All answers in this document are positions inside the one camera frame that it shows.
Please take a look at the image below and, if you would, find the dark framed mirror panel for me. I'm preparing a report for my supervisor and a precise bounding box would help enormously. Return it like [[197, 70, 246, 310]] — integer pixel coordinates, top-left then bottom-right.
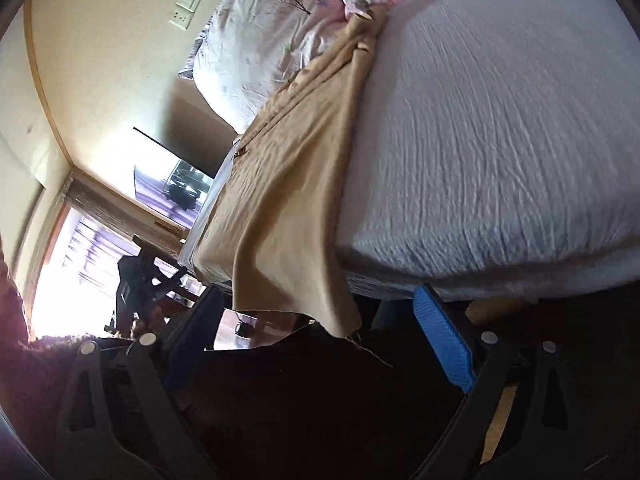
[[132, 127, 232, 230]]

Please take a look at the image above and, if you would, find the brown window curtain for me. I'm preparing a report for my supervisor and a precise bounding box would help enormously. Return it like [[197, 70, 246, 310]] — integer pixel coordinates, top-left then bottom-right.
[[63, 170, 186, 259]]

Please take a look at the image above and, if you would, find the grey-purple textured bed sheet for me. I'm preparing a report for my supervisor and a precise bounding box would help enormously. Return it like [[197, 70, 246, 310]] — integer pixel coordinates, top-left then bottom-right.
[[177, 0, 640, 302]]

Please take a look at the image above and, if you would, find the white floral pillow with tree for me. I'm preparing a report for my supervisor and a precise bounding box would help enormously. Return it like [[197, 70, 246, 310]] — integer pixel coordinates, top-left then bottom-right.
[[178, 0, 346, 134]]

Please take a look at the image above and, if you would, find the white wall switch and socket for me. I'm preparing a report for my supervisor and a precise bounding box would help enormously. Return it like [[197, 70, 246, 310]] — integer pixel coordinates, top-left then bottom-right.
[[169, 0, 201, 30]]

